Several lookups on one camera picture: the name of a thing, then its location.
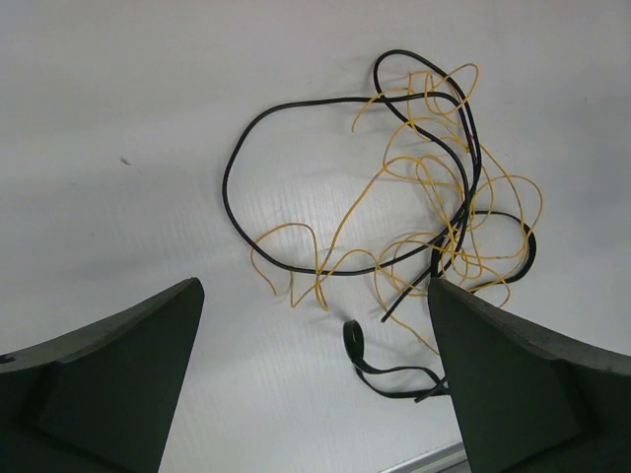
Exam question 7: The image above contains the multicolour wire bundle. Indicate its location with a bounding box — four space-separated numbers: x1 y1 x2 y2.
249 62 544 356

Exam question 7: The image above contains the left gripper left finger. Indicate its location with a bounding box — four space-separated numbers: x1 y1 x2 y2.
1 278 204 472

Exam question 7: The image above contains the aluminium mounting rail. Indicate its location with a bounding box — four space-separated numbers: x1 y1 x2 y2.
383 441 467 473

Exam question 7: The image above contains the round black wire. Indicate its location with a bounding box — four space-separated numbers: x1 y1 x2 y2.
222 48 482 324

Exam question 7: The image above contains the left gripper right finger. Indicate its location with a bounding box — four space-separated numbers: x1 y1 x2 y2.
428 278 630 472

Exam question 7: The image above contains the black cable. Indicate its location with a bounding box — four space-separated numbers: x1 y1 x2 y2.
343 210 538 404

